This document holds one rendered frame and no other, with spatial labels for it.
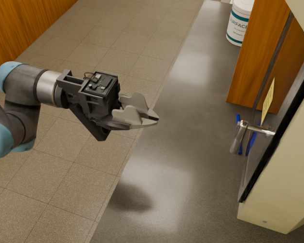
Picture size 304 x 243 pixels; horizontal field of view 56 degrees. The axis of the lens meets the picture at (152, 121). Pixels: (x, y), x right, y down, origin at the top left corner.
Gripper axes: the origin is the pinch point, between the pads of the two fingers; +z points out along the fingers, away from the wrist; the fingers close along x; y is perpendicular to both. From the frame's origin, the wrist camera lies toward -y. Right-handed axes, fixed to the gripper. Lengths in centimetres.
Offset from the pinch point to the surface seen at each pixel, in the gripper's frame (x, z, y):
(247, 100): 31.7, 19.9, -17.3
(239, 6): 65, 10, -5
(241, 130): -0.8, 17.2, 5.1
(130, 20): 214, -100, -115
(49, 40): 155, -159, -115
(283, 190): -5.3, 27.4, -2.9
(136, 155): 3.4, -5.7, -20.3
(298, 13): -5.3, 17.7, 30.1
